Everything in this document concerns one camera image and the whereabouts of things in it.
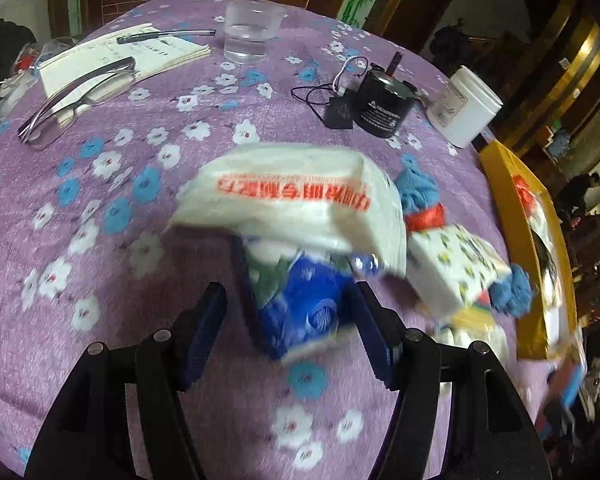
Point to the dark coat on post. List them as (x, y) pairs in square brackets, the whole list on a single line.
[(452, 40)]

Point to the white notebook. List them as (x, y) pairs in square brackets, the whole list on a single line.
[(170, 52)]

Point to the black pen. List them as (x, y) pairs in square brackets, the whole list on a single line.
[(150, 36)]

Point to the black packet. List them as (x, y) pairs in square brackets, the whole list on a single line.
[(545, 265)]

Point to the black cylindrical motor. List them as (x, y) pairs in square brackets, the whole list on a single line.
[(382, 110)]

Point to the clear plastic bag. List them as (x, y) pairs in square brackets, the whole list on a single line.
[(30, 75)]

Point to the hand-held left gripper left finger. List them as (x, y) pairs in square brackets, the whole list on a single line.
[(202, 340)]

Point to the lemon print tissue pack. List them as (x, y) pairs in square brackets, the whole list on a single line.
[(450, 270)]

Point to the black frame eyeglasses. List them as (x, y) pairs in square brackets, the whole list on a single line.
[(95, 72)]

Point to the black bag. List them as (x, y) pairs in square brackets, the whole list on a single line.
[(5, 60)]

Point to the red plastic bag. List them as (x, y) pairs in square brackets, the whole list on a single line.
[(525, 197), (425, 217)]

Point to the clear glass cup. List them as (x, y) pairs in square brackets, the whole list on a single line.
[(250, 35)]

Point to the white plastic jar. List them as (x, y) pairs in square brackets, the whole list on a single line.
[(465, 110)]

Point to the yellow tray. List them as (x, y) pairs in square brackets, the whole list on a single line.
[(500, 170)]

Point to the blue tissue pack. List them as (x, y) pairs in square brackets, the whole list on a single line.
[(305, 305)]

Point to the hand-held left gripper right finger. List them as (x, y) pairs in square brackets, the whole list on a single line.
[(375, 340)]

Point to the blue knitted cloth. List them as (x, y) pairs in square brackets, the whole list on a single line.
[(512, 290), (420, 185)]

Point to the large white tissue pack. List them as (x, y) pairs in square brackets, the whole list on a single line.
[(280, 210)]

